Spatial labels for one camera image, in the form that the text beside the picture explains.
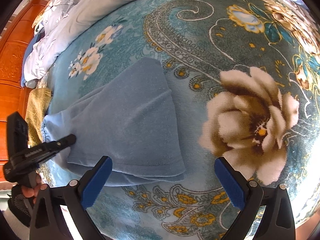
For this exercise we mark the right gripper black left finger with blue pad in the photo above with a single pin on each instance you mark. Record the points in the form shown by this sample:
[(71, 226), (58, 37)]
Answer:
[(47, 220)]

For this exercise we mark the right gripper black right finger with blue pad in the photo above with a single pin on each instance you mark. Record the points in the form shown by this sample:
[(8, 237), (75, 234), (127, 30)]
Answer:
[(277, 221)]

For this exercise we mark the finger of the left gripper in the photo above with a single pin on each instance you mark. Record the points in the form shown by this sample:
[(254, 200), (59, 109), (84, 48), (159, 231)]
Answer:
[(47, 150)]

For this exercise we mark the light blue fleece garment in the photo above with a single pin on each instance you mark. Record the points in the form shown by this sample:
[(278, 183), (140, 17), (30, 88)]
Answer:
[(132, 120)]

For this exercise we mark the person left hand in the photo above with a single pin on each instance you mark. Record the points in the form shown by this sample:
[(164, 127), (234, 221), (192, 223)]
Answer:
[(31, 193)]

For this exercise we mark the olive yellow towel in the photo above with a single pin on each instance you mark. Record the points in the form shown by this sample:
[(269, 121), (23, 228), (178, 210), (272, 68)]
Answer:
[(37, 106)]

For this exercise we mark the blue pillow under duvet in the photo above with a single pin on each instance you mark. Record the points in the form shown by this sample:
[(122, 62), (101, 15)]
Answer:
[(28, 51)]

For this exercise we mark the orange wooden headboard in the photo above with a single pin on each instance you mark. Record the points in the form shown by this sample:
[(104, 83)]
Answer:
[(14, 42)]

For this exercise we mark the pale grey floral duvet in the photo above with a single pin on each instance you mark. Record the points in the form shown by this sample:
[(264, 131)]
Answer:
[(62, 21)]

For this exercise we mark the teal floral plush blanket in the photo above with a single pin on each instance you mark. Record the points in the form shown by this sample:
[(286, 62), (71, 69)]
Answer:
[(250, 97)]

